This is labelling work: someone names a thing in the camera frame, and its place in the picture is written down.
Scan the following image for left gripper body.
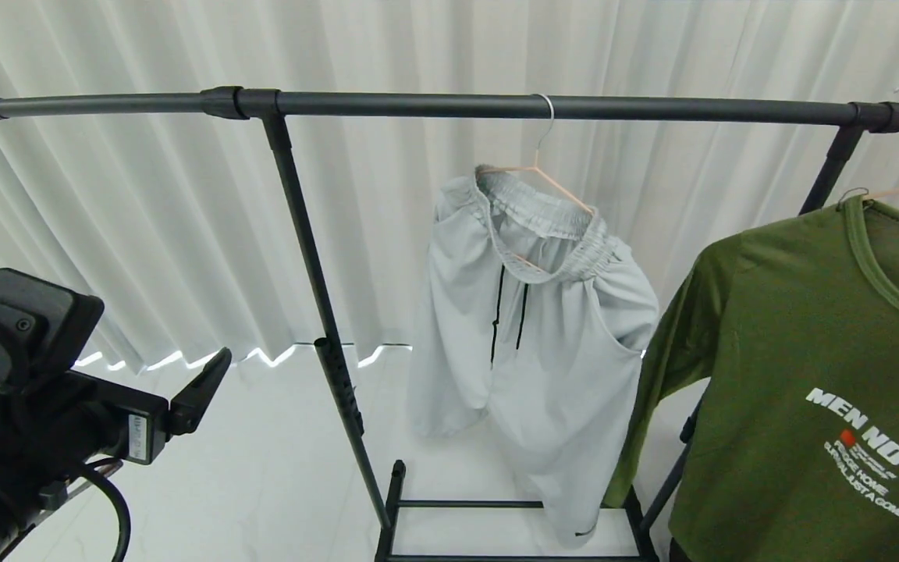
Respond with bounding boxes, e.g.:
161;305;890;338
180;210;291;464
0;370;170;478

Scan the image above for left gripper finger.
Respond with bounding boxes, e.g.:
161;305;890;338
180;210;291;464
167;347;233;437

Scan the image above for black clothes rack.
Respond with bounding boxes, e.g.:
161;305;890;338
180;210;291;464
0;84;899;562

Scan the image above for white curtain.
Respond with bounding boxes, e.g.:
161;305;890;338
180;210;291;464
0;0;899;374

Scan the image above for pale grey shorts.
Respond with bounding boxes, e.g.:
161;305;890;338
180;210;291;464
406;165;662;548

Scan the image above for green long-sleeved shirt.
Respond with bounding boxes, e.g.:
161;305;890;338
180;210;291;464
603;195;899;562

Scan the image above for black cable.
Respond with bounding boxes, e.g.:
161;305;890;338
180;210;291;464
73;459;133;562

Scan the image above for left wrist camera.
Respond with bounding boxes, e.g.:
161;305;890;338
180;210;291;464
0;268;105;391

